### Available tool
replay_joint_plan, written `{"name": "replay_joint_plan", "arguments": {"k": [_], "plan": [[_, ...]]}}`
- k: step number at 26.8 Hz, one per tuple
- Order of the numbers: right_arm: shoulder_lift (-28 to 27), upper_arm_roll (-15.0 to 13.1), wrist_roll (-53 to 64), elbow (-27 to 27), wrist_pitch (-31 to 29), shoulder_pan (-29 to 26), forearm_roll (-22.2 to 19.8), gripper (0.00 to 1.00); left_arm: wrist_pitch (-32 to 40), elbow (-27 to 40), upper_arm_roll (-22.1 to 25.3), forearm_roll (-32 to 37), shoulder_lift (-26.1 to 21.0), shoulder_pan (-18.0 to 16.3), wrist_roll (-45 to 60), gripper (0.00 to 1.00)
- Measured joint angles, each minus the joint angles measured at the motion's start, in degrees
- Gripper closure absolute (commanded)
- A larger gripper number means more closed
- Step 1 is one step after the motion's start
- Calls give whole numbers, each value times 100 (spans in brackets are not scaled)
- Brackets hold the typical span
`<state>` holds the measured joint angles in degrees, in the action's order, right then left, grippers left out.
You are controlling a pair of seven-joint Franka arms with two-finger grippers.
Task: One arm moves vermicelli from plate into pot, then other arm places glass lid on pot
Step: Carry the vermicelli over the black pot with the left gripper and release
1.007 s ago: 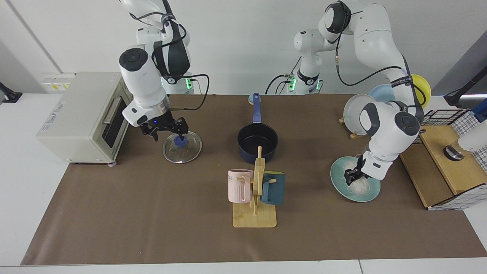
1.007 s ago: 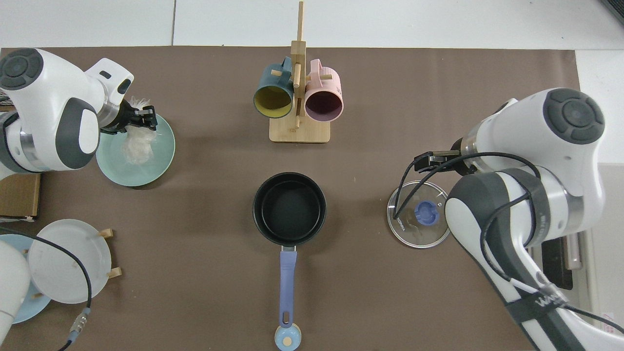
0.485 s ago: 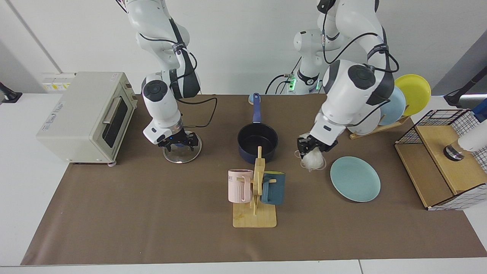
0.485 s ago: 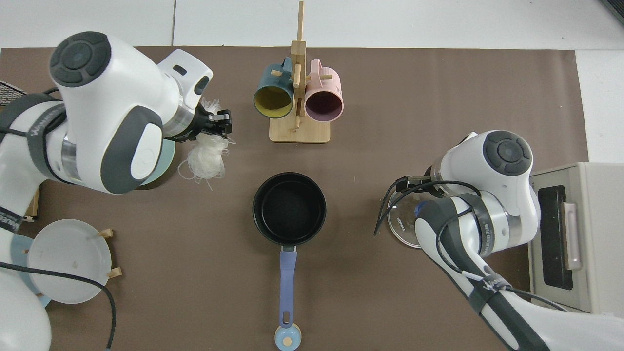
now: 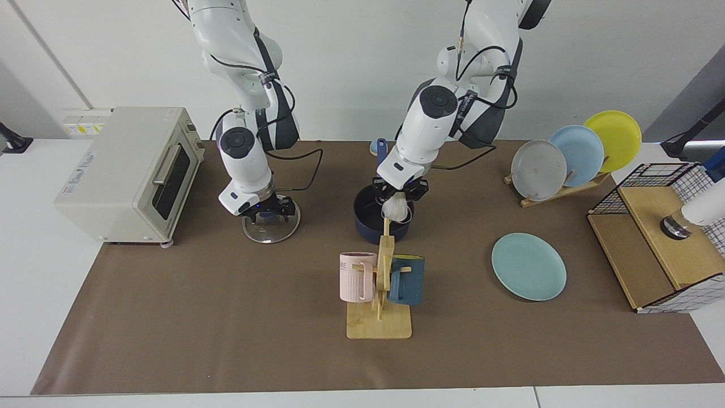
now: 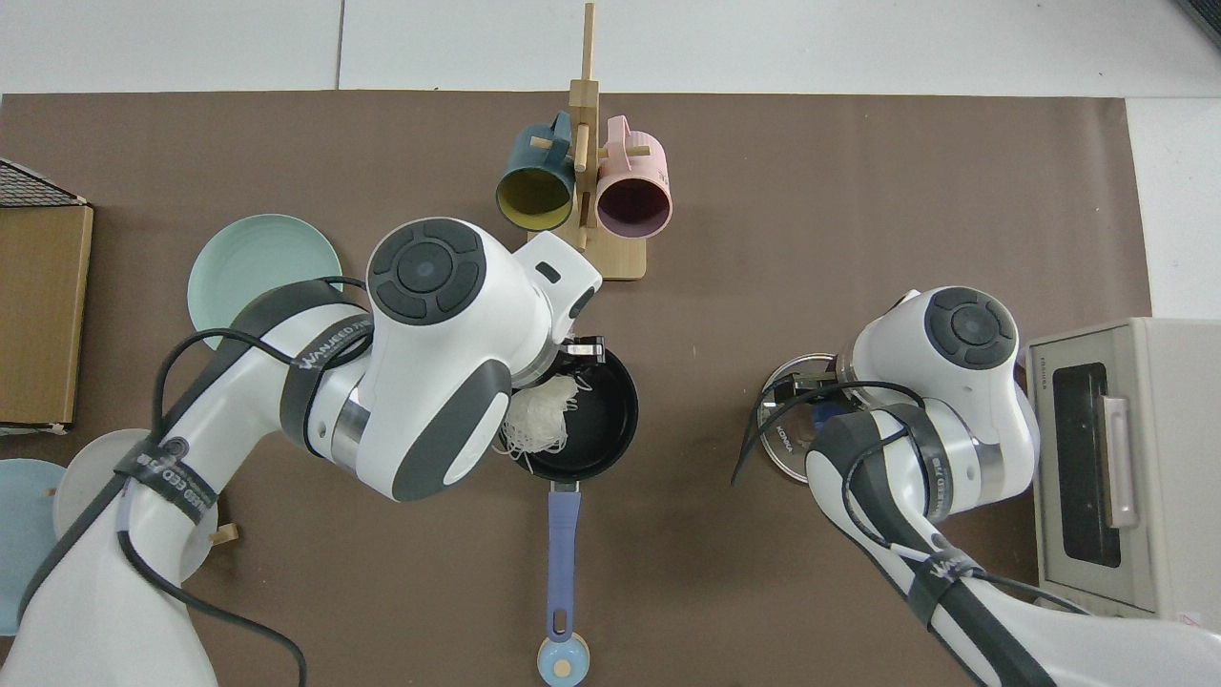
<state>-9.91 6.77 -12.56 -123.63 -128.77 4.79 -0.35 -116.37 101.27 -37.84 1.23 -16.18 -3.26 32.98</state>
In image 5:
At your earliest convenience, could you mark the glass lid with blue knob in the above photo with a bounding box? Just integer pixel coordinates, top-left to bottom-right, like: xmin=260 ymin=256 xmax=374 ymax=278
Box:
xmin=242 ymin=198 xmax=301 ymax=244

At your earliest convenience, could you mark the white vermicelli bundle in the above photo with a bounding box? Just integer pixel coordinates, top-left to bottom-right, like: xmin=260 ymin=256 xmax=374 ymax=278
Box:
xmin=381 ymin=192 xmax=410 ymax=222

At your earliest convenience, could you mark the grey plate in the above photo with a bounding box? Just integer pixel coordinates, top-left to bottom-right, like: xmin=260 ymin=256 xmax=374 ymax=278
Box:
xmin=510 ymin=139 xmax=568 ymax=202

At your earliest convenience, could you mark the teal plate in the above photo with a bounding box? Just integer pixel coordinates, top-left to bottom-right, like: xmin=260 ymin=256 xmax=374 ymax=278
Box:
xmin=491 ymin=232 xmax=568 ymax=301

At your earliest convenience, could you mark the wooden plate rack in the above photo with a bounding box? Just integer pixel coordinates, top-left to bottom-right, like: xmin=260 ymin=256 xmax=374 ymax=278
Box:
xmin=504 ymin=170 xmax=612 ymax=208

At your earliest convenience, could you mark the light blue plate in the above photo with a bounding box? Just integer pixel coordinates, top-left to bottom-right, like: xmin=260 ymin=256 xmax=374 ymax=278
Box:
xmin=548 ymin=125 xmax=605 ymax=188

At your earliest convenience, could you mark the yellow plate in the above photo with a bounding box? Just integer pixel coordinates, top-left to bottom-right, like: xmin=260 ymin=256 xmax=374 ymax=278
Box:
xmin=583 ymin=110 xmax=643 ymax=173

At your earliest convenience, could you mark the dark teal cup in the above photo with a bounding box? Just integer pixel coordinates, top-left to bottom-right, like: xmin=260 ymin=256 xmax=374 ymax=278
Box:
xmin=388 ymin=255 xmax=425 ymax=307

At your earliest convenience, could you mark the pink cup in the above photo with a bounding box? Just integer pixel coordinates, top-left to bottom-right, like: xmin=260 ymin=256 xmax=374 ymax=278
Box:
xmin=339 ymin=252 xmax=378 ymax=303

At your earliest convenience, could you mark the brown table cloth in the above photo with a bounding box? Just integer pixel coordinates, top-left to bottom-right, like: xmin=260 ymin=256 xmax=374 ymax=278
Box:
xmin=31 ymin=141 xmax=725 ymax=396

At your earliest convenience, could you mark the wooden cup stand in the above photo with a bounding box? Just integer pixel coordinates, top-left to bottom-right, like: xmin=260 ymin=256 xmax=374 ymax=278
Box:
xmin=346 ymin=218 xmax=413 ymax=340

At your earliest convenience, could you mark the pale toaster oven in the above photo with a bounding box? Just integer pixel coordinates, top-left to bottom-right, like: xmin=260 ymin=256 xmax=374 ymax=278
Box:
xmin=54 ymin=107 xmax=206 ymax=249

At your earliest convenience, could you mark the black pole stand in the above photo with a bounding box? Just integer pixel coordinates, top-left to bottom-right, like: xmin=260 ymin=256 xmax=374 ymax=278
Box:
xmin=660 ymin=108 xmax=725 ymax=160

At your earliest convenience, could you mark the black clamp stand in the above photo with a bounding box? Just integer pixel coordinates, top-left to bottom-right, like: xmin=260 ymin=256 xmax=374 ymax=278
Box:
xmin=0 ymin=122 xmax=33 ymax=155

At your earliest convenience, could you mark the blue object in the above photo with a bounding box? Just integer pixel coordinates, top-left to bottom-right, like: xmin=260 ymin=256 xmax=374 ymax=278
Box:
xmin=702 ymin=146 xmax=725 ymax=183

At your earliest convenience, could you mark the dark blue pot with handle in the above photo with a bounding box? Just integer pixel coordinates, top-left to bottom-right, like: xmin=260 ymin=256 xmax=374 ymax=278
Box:
xmin=353 ymin=138 xmax=415 ymax=245

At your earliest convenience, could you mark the white wall socket panel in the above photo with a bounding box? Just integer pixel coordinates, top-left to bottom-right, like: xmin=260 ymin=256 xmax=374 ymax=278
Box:
xmin=61 ymin=115 xmax=111 ymax=137

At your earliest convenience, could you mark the wire basket with wooden floor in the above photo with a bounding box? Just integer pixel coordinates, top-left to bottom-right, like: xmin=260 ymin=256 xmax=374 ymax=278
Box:
xmin=587 ymin=162 xmax=725 ymax=314

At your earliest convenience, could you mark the white cylinder with silver ring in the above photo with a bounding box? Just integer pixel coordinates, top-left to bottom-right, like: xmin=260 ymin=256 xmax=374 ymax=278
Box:
xmin=660 ymin=193 xmax=725 ymax=240

